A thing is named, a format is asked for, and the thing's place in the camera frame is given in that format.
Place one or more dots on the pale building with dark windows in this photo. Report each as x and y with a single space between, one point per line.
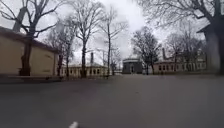
166 66

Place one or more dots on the robot's own part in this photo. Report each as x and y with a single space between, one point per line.
73 125

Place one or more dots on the dark dense tree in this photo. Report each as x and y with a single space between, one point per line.
145 46

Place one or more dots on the group of bare trees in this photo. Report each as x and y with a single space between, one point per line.
186 50

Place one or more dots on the large bare tree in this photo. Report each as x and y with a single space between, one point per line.
196 10
26 56

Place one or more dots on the grey asphalt road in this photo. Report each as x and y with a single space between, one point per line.
133 103

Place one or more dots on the yellow building with dark roof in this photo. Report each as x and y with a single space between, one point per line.
41 61

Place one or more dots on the small grey building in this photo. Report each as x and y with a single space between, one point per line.
131 66

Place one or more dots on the long low yellow building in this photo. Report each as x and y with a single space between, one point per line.
95 70

